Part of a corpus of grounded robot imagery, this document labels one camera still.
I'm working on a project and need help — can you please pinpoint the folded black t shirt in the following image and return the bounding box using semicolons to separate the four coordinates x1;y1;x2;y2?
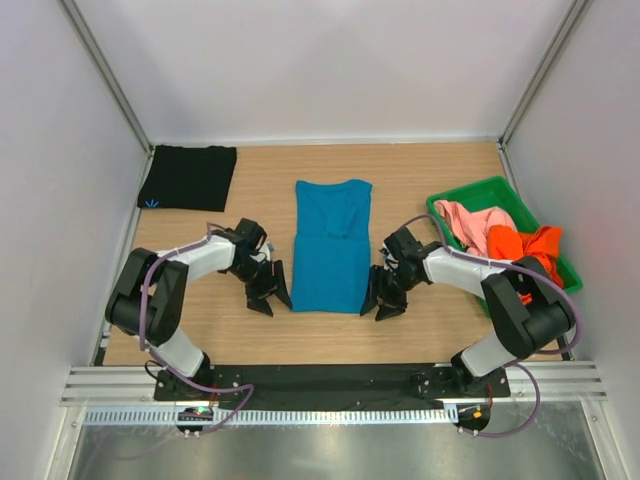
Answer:
137;145;237;212

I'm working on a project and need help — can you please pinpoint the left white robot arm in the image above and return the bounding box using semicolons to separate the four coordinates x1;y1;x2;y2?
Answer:
105;218;293;400

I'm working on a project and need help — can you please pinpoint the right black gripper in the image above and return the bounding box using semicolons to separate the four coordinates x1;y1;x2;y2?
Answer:
361;264;420;321

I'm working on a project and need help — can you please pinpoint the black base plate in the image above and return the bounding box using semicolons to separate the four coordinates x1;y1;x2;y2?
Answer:
152;362;512;412

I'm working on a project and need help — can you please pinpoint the green plastic bin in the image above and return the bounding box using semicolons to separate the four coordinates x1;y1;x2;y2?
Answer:
426;176;583;293

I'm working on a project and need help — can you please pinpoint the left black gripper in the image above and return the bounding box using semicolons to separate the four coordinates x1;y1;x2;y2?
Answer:
230;258;292;316

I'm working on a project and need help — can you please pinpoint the aluminium frame rail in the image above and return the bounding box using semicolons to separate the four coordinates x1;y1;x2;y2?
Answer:
60;361;608;407

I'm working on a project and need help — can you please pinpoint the blue t shirt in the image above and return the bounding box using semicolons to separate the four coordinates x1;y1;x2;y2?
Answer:
291;179;372;314

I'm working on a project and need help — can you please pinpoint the pink t shirt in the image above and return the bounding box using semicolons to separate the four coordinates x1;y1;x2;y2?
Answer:
434;200;516;257

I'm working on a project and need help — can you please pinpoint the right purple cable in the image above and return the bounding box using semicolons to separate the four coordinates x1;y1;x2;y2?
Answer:
394;213;586;441

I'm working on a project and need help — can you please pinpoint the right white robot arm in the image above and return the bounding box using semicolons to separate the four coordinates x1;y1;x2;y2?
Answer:
360;227;578;396

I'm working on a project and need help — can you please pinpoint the orange t shirt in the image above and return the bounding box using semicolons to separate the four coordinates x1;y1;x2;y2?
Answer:
487;225;564;287

